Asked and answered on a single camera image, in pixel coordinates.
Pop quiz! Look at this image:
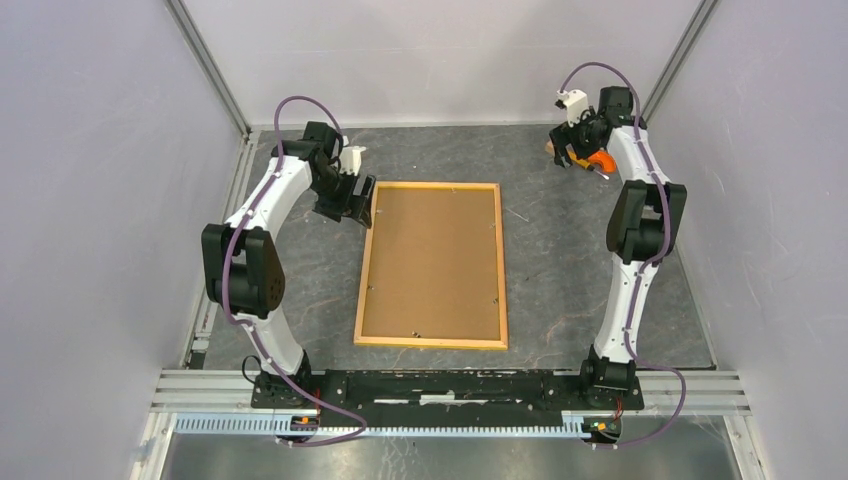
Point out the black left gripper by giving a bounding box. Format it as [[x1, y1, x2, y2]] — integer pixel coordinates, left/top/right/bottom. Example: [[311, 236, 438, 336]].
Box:
[[309, 168, 376, 229]]

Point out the yellow picture frame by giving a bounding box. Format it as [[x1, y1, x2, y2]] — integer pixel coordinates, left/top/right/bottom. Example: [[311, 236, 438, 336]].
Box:
[[353, 181, 509, 351]]

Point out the yellow handled screwdriver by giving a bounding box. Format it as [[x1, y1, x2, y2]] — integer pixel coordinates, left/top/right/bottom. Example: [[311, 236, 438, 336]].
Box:
[[567, 150, 610, 180]]

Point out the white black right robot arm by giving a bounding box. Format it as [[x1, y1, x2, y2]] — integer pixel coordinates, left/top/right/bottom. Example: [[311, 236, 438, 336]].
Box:
[[549, 86, 687, 408]]

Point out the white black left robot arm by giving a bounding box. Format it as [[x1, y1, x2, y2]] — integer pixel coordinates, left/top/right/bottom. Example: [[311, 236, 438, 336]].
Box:
[[201, 121, 376, 408]]

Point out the orange curved plastic piece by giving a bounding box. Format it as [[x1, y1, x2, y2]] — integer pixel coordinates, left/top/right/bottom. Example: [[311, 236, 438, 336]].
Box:
[[587, 150, 617, 174]]

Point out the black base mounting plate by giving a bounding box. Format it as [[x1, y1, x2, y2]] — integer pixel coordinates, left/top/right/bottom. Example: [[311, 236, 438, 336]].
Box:
[[251, 370, 645, 428]]

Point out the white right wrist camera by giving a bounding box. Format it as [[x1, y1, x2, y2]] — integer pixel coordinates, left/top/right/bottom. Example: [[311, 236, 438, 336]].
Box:
[[555, 89, 590, 127]]

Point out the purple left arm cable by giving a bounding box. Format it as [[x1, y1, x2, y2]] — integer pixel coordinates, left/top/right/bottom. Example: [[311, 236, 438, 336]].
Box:
[[220, 95, 370, 449]]

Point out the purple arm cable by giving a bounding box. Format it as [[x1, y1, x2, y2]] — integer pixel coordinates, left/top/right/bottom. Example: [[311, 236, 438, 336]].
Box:
[[558, 61, 688, 452], [220, 95, 370, 449]]

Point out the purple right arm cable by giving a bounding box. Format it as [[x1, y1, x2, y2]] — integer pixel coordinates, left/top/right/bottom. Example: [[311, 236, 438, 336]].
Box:
[[558, 61, 688, 452]]

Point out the blue slotted cable duct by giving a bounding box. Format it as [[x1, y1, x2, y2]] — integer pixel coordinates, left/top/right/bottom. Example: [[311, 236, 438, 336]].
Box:
[[173, 413, 590, 440]]

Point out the aluminium rail frame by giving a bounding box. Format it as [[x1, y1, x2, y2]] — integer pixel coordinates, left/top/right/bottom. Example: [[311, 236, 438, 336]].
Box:
[[129, 1, 769, 479]]

